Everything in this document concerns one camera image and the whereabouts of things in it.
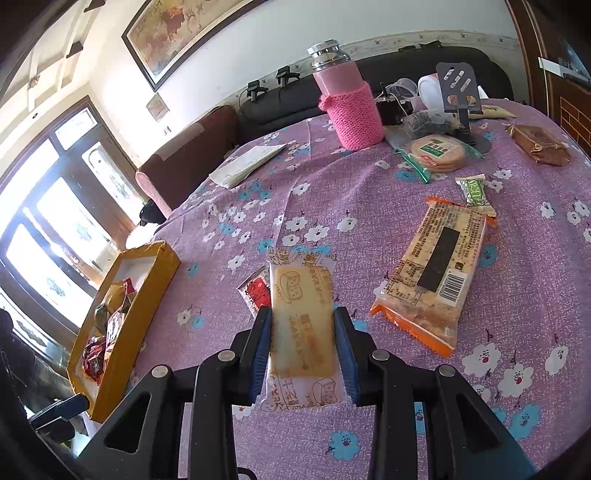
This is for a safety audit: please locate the framed landscape painting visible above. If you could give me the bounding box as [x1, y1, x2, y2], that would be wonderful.
[121, 0, 273, 92]

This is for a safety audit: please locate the black leather sofa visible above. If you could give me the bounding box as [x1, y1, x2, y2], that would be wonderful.
[238, 46, 513, 144]

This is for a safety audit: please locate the green-edged round cracker packet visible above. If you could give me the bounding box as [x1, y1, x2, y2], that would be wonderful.
[394, 134, 483, 185]

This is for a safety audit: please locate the stack of white papers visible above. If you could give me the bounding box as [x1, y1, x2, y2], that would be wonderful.
[209, 144, 301, 189]

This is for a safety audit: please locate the small black box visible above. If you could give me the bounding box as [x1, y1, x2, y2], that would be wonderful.
[374, 83, 414, 127]

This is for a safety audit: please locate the clear plastic cup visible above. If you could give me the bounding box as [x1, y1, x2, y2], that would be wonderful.
[385, 78, 421, 100]

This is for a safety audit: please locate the gold-green snack packet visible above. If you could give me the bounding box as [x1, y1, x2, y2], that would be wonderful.
[92, 305, 112, 335]
[104, 281, 137, 315]

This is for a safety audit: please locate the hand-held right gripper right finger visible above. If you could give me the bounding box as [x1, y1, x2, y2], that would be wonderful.
[333, 305, 539, 480]

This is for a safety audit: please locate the clear orange-edged cracker packet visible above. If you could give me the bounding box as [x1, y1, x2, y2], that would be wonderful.
[370, 196, 499, 358]

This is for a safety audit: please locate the brown snack packet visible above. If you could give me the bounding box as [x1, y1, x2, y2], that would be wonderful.
[505, 124, 573, 166]

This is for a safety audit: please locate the wooden glass-front cabinet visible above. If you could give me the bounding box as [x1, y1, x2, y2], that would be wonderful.
[505, 0, 591, 167]

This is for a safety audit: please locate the wooden glass door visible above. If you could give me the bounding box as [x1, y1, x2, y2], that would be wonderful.
[0, 97, 153, 370]

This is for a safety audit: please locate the red-brown candy packet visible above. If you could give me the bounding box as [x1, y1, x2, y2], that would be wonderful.
[82, 336, 110, 386]

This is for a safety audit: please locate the yellow cardboard box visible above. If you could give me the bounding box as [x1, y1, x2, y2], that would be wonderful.
[67, 240, 182, 423]

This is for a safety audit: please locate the maroon armchair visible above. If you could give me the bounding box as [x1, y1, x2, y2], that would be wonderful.
[135, 105, 241, 222]

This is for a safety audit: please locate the black bag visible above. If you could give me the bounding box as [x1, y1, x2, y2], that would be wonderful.
[139, 200, 162, 227]

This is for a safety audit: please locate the orange-white snack packet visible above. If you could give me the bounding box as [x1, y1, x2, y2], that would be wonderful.
[105, 309, 134, 365]

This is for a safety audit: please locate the grey phone stand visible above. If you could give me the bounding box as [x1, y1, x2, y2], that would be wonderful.
[436, 61, 494, 153]

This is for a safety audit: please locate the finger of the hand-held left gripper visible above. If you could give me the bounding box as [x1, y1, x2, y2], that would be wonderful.
[28, 394, 90, 423]

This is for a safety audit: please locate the white cup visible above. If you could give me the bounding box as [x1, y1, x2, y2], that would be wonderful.
[418, 74, 446, 114]

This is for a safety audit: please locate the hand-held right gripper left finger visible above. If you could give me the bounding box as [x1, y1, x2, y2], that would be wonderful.
[69, 305, 273, 480]

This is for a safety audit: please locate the red and white sachet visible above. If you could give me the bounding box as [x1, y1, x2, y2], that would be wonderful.
[237, 271, 272, 317]

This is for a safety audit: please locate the pale cracker packet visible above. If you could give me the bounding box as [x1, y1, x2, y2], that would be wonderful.
[259, 247, 352, 414]

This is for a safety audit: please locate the pink thermos with knit sleeve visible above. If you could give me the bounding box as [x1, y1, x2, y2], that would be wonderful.
[308, 41, 386, 152]

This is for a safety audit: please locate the small green snack packet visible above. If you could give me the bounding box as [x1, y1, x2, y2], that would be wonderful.
[455, 174, 497, 217]

